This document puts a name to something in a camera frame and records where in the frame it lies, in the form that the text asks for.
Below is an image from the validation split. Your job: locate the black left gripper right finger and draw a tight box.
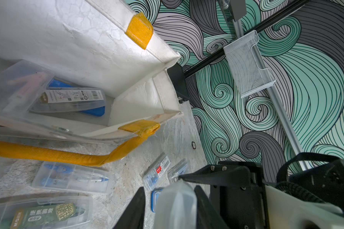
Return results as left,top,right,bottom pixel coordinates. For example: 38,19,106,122
194,185,229,229

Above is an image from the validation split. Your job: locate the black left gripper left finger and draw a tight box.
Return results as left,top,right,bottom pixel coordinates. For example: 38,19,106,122
113,187,146,229

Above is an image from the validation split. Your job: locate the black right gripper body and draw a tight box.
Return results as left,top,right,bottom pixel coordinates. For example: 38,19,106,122
179,161,270,229

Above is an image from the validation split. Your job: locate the white label compass case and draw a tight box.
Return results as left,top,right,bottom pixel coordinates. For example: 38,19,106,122
30,87,106,113
153,180,197,229

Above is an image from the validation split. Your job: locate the green label compass case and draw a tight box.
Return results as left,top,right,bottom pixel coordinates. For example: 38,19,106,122
0,196,93,229

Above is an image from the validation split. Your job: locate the white canvas tote bag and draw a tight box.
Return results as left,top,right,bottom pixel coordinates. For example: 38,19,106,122
0,1,181,167

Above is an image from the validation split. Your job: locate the blue miffy compass case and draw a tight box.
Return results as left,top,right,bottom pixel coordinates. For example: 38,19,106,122
45,78,106,117

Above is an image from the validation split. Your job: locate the pink compass clear case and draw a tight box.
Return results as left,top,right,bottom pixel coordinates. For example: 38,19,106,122
0,60,55,115

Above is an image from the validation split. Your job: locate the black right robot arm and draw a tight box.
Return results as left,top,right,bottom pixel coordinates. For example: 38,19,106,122
180,153,344,229

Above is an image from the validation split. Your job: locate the small blue compass case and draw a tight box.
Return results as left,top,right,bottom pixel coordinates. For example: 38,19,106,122
168,159,190,184

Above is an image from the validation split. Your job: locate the blue compass frosted case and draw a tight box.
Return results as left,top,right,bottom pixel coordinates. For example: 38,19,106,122
32,161,116,194

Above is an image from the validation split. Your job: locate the small clear refill case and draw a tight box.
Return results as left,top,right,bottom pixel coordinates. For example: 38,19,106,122
142,153,171,191

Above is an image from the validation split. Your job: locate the black ribbed hard case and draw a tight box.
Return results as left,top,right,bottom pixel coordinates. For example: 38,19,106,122
167,63,190,104

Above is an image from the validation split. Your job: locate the white mesh wire shelf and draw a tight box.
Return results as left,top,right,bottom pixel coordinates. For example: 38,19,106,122
223,30,276,98

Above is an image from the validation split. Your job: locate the silver aluminium upright rail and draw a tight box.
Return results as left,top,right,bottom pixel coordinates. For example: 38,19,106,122
218,1,303,155

